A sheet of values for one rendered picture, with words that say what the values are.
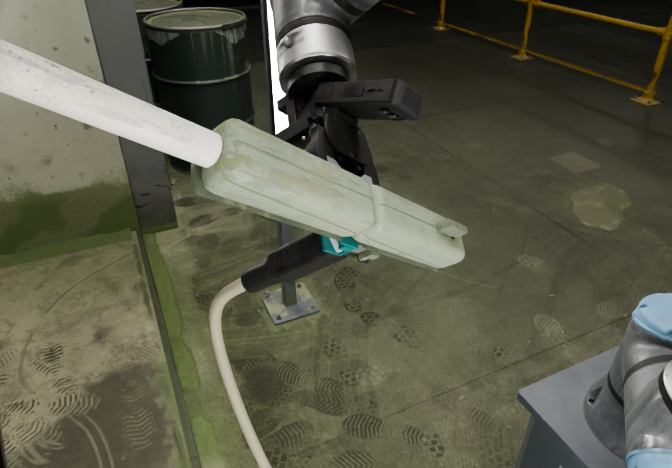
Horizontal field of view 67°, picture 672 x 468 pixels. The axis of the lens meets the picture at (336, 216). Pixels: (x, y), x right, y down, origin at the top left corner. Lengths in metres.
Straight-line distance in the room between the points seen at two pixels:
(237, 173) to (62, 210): 2.36
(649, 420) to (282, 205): 0.63
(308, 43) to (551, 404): 0.83
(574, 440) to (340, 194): 0.79
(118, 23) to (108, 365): 1.35
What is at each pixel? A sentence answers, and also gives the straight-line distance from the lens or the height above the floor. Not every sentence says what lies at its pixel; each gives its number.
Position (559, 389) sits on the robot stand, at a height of 0.64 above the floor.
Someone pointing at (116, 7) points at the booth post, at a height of 1.09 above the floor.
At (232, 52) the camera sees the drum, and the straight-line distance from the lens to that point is 3.04.
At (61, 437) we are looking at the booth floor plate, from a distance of 1.93.
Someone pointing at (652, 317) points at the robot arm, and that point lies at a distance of 0.95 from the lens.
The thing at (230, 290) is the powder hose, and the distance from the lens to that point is 0.61.
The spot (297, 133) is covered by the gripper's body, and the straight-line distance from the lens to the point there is 0.53.
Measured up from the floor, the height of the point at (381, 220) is 1.23.
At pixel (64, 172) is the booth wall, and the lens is 2.59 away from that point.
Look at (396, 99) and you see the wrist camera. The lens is 0.49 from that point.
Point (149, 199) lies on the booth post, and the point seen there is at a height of 0.20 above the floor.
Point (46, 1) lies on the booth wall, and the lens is 2.38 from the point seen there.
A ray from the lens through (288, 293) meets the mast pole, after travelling 2.13.
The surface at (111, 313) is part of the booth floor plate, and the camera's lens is 2.28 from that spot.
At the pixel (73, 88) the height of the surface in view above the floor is 1.39.
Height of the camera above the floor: 1.47
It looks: 32 degrees down
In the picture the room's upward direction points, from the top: straight up
